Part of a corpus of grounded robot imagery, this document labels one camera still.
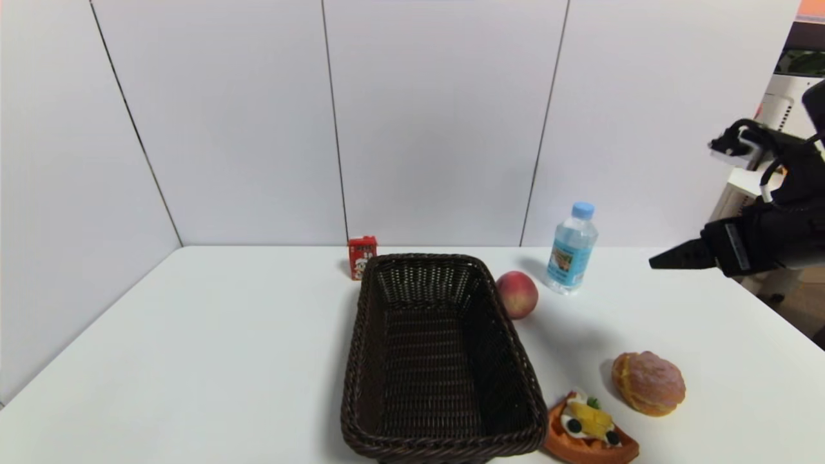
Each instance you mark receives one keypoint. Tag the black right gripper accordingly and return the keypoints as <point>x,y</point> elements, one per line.
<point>732,247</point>

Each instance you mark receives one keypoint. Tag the round brown bread bun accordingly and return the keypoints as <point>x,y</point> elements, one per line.
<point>650,384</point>

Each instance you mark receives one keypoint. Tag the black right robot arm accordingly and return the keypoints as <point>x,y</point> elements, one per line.
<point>805,174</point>

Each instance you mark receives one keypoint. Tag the dark brown wicker basket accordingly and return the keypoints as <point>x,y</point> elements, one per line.
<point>445,361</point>

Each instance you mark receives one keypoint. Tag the clear water bottle blue label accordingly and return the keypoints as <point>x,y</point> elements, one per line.
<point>571,254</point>

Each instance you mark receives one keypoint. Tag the red yellow peach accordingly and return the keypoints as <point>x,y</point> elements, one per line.
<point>517,295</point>

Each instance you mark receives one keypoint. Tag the white perforated appliance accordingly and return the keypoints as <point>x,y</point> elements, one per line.
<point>783,106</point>

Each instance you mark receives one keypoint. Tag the orange waffle cake with fruit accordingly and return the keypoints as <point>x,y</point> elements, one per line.
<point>583,438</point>

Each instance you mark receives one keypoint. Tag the red drink carton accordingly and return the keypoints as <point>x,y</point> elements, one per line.
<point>361,256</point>

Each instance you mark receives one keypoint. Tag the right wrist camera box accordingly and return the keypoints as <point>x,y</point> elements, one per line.
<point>738,143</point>

